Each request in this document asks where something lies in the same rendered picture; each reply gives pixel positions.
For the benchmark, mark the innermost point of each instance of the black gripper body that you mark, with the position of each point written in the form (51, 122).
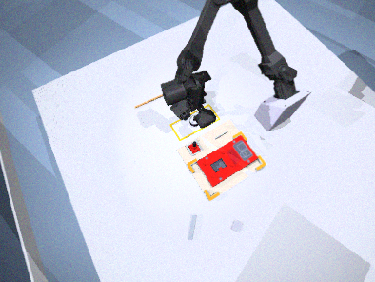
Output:
(204, 117)

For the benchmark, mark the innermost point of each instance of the grey cylinder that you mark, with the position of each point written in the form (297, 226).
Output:
(191, 230)

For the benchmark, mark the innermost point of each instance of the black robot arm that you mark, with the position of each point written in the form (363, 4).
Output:
(273, 64)

